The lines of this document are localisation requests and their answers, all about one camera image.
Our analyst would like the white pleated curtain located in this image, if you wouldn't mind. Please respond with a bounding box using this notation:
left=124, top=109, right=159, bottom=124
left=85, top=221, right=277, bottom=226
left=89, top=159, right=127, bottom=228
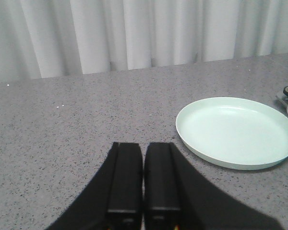
left=0, top=0, right=288, bottom=82

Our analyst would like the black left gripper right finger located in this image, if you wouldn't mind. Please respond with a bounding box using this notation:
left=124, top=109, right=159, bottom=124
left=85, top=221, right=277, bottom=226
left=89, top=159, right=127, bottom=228
left=144, top=142, right=282, bottom=230

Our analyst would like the light green round plate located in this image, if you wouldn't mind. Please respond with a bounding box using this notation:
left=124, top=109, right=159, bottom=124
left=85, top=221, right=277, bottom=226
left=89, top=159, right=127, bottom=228
left=176, top=97, right=288, bottom=171

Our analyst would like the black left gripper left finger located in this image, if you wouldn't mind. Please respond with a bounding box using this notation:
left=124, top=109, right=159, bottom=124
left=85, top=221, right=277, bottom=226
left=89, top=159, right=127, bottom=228
left=48, top=142, right=143, bottom=230

